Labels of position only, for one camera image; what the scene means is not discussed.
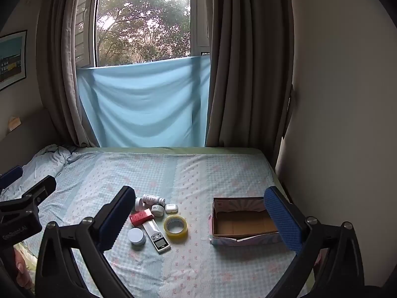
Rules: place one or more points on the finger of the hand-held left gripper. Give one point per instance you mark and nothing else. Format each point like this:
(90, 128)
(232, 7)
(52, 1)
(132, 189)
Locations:
(11, 174)
(38, 191)

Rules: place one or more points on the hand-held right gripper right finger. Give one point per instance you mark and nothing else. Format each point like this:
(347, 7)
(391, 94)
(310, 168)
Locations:
(283, 220)

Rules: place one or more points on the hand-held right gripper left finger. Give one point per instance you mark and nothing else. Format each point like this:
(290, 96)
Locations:
(113, 220)

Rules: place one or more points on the cardboard box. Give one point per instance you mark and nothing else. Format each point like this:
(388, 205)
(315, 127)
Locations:
(242, 225)

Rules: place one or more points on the white handheld digital device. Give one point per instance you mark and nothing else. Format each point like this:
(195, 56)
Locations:
(155, 233)

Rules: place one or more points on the white earbuds case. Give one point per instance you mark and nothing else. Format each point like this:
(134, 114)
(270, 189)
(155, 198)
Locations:
(171, 208)

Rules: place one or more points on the small red box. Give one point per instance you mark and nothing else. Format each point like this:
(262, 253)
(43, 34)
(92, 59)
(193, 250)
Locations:
(141, 217)

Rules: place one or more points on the white round jar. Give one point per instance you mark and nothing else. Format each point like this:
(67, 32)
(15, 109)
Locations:
(136, 236)

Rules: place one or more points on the small white jar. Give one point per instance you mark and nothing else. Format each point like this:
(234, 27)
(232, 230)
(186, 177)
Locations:
(139, 204)

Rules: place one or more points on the crumpled light blue blanket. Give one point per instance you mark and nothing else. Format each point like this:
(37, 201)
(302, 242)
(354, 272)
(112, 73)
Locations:
(46, 160)

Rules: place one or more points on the white bottle with red label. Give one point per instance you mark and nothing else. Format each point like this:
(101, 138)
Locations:
(152, 198)

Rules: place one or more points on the small white square device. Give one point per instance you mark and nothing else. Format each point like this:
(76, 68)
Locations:
(157, 210)

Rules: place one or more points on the grey-brown headboard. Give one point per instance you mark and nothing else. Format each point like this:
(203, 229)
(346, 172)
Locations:
(34, 133)

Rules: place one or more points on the clear tape roll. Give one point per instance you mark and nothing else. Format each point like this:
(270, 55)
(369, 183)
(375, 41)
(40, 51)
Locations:
(175, 232)

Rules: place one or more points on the blue checked floral bed sheet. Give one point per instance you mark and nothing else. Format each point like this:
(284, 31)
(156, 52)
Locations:
(201, 177)

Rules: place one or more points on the green mattress cover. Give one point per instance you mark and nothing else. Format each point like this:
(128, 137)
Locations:
(186, 150)

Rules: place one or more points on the light blue hanging cloth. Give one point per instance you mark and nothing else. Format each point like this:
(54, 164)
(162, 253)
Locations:
(139, 105)

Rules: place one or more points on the window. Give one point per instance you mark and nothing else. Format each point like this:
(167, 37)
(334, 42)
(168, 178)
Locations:
(142, 21)

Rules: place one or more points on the wall poster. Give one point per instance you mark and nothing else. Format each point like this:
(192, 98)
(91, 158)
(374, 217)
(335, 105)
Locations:
(12, 59)

